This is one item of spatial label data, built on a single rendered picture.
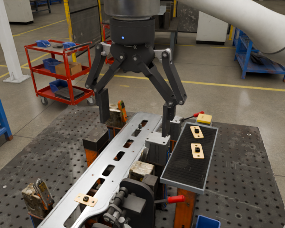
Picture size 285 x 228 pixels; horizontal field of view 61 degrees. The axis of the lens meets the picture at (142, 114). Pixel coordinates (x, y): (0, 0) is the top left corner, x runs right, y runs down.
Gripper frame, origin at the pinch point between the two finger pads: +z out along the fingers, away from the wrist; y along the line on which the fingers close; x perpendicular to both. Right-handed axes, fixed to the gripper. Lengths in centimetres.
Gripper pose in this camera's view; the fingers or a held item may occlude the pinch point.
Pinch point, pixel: (134, 121)
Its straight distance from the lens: 49.6
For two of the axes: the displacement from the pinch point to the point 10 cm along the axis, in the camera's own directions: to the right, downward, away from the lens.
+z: 0.0, 8.7, 5.0
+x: -3.7, 4.6, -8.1
